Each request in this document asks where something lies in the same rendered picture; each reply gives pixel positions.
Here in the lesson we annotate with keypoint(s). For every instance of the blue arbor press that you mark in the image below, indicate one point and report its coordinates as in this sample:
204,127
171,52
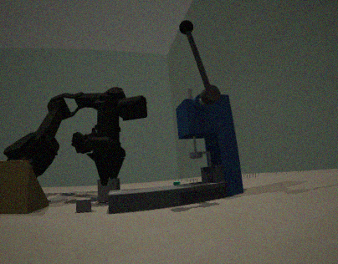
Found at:
209,116

